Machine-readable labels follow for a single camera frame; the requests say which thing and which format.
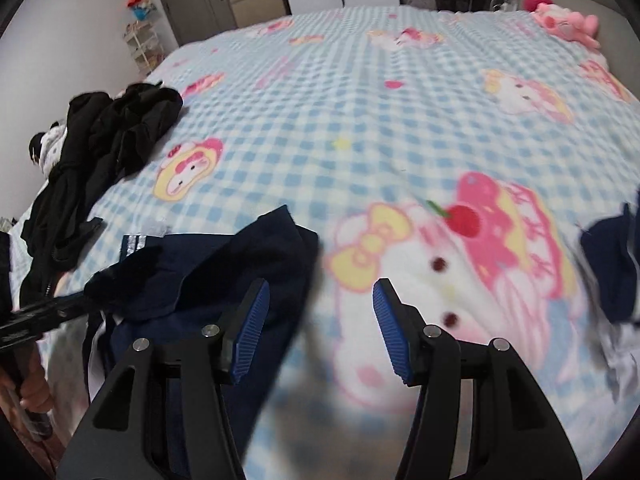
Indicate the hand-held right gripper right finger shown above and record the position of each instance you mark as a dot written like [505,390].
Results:
[392,330]

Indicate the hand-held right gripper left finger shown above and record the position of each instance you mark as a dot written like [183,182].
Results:
[250,330]

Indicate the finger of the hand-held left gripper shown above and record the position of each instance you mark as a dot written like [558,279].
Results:
[70,306]

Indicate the navy striped pants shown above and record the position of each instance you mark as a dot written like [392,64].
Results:
[200,270]

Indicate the person's left hand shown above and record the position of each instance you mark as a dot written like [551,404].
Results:
[36,382]

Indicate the black white plush toy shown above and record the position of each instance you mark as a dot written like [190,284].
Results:
[47,147]

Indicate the black jacket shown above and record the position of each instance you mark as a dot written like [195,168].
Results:
[130,125]

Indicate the checked cartoon blanket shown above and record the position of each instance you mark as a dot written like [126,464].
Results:
[375,135]

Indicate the folded navy garment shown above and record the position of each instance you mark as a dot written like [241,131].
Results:
[615,270]

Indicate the folded grey white garment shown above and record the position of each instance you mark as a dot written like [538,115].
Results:
[625,360]

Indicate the red blue plush toy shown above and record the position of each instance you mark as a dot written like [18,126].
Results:
[140,6]

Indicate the grey door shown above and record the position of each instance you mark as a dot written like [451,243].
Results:
[190,0]

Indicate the pink plush toy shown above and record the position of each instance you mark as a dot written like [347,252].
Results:
[565,22]

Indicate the red plush ball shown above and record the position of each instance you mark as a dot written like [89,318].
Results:
[537,1]

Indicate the grey padded headboard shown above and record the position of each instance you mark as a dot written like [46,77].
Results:
[610,5]

